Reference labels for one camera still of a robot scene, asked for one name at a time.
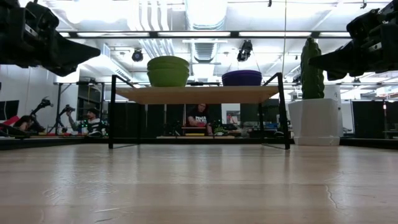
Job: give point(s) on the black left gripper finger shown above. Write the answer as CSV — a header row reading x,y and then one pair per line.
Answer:
x,y
65,71
71,51

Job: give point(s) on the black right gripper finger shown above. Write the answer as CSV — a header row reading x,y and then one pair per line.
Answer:
x,y
337,59
335,75

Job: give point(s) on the black background robot arm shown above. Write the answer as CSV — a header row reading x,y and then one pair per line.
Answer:
x,y
64,112
42,107

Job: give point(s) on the white plant pot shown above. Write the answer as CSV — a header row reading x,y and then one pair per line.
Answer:
x,y
314,121

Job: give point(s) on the black background partition panel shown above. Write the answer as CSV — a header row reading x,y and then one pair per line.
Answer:
x,y
368,119

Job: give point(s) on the person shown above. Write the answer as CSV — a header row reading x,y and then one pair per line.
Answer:
x,y
90,123
23,122
199,119

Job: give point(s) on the black round ceiling spotlight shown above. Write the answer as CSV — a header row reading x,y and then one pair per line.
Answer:
x,y
137,56

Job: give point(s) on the black background monitor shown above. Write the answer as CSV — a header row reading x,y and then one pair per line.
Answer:
x,y
9,109

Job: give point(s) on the black tilted ceiling spotlight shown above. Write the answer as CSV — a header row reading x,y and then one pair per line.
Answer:
x,y
245,50

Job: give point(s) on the black overhead light bar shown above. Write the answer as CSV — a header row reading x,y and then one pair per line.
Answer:
x,y
234,34

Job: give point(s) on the wooden shelf black metal legs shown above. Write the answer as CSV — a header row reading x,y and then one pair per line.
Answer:
x,y
199,95

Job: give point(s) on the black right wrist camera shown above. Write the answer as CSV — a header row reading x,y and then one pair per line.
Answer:
x,y
362,25

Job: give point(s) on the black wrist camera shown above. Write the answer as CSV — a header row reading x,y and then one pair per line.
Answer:
x,y
43,15
362,25

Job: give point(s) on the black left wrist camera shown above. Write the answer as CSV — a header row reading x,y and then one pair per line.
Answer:
x,y
43,15

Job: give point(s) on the black metal rig frame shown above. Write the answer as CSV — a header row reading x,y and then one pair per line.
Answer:
x,y
367,142

